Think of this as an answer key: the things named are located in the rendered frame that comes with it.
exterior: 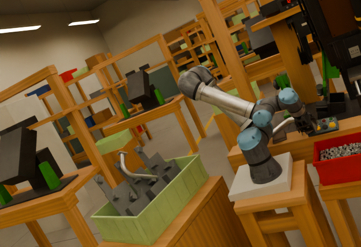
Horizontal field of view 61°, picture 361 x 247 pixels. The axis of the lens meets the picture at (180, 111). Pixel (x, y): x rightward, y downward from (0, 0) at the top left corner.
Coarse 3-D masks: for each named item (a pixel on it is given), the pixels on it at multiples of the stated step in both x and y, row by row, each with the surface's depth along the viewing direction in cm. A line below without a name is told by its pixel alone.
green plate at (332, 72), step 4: (324, 52) 172; (324, 56) 168; (324, 60) 169; (324, 64) 169; (328, 64) 169; (324, 68) 169; (328, 68) 170; (332, 68) 169; (336, 68) 168; (324, 72) 170; (328, 72) 170; (332, 72) 170; (336, 72) 169; (324, 76) 171; (328, 76) 171; (332, 76) 170; (336, 76) 169; (324, 80) 171
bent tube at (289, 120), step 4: (284, 120) 175; (288, 120) 173; (292, 120) 172; (280, 124) 175; (284, 124) 174; (276, 128) 176; (280, 128) 175; (276, 132) 176; (308, 132) 162; (272, 136) 177
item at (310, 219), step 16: (304, 208) 129; (320, 208) 153; (256, 224) 140; (272, 224) 139; (288, 224) 136; (304, 224) 132; (320, 224) 156; (256, 240) 143; (272, 240) 169; (304, 240) 134; (320, 240) 132
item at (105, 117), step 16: (96, 64) 671; (112, 64) 700; (64, 80) 703; (112, 80) 670; (96, 96) 694; (80, 112) 720; (96, 128) 712; (144, 128) 729; (144, 144) 696; (80, 160) 757
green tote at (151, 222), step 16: (176, 160) 207; (192, 160) 190; (176, 176) 177; (192, 176) 186; (160, 192) 165; (176, 192) 173; (192, 192) 183; (112, 208) 187; (160, 208) 162; (176, 208) 171; (96, 224) 176; (112, 224) 166; (128, 224) 157; (144, 224) 152; (160, 224) 160; (112, 240) 172; (128, 240) 163; (144, 240) 155
